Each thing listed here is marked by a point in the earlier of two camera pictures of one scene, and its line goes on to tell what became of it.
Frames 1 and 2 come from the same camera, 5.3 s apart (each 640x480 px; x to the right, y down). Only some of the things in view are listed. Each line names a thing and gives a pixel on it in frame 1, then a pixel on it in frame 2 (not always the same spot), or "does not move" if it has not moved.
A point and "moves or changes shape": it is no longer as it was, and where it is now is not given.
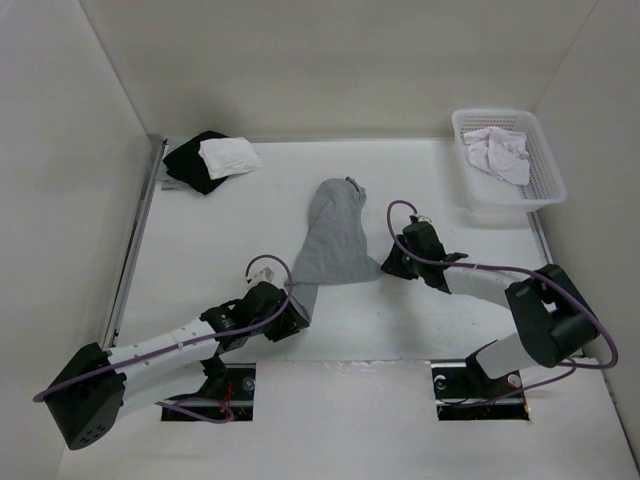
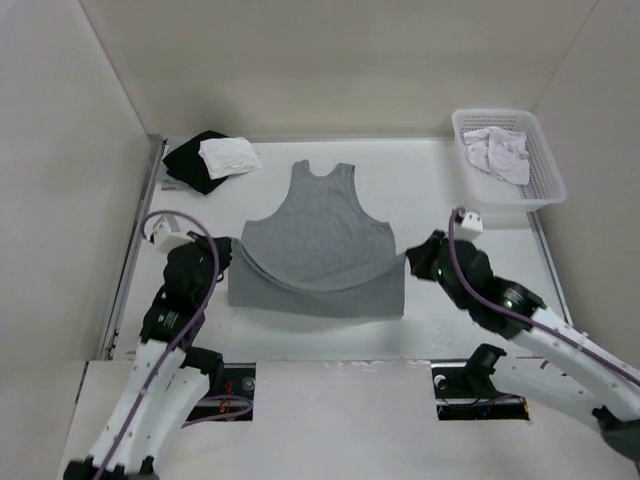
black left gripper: (289, 324) to (225, 247)
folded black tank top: (186, 165) does not move
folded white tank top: (228, 157) does not move
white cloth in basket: (500, 153) does not move
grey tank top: (335, 249) moves or changes shape
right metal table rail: (541, 236) does not move
